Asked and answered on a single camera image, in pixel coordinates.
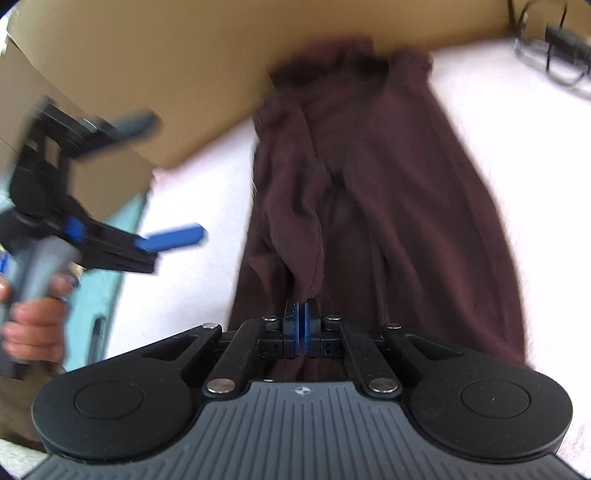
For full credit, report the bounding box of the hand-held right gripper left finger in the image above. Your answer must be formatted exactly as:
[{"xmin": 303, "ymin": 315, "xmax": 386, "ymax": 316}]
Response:
[{"xmin": 141, "ymin": 299, "xmax": 304, "ymax": 400}]

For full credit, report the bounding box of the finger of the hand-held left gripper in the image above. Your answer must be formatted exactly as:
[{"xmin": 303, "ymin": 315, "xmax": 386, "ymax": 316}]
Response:
[
  {"xmin": 28, "ymin": 102, "xmax": 161, "ymax": 160},
  {"xmin": 69, "ymin": 216, "xmax": 208, "ymax": 274}
]

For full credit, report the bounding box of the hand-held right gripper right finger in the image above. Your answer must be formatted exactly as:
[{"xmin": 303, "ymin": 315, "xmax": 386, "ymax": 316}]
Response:
[{"xmin": 303, "ymin": 299, "xmax": 465, "ymax": 401}]

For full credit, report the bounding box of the maroon hoodie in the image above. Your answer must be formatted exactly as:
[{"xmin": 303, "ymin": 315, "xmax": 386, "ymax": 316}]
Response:
[{"xmin": 228, "ymin": 39, "xmax": 527, "ymax": 381}]

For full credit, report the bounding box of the person's left forearm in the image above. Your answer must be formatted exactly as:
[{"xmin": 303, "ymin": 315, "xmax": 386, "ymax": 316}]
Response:
[{"xmin": 0, "ymin": 362, "xmax": 65, "ymax": 445}]

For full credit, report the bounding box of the person's left hand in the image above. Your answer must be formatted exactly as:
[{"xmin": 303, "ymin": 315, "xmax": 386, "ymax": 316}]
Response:
[{"xmin": 0, "ymin": 272, "xmax": 78, "ymax": 365}]

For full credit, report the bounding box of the teal cloth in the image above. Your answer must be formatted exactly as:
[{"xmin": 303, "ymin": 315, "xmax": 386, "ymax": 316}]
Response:
[{"xmin": 60, "ymin": 191, "xmax": 149, "ymax": 371}]

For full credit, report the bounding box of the black rectangular patch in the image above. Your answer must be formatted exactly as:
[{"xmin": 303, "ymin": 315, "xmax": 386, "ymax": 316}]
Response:
[{"xmin": 90, "ymin": 315, "xmax": 108, "ymax": 357}]

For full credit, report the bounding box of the pink fleece blanket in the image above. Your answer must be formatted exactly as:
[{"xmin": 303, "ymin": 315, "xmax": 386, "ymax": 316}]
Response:
[{"xmin": 104, "ymin": 39, "xmax": 591, "ymax": 462}]

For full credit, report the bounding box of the black power adapter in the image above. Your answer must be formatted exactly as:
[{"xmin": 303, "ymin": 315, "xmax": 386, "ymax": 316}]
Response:
[{"xmin": 545, "ymin": 23, "xmax": 591, "ymax": 52}]

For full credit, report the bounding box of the brown cardboard wall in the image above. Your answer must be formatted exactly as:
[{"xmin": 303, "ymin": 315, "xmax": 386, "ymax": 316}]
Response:
[{"xmin": 0, "ymin": 0, "xmax": 522, "ymax": 222}]

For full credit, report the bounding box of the black adapter cable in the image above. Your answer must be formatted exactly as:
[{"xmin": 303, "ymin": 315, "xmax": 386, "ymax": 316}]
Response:
[{"xmin": 508, "ymin": 0, "xmax": 591, "ymax": 100}]

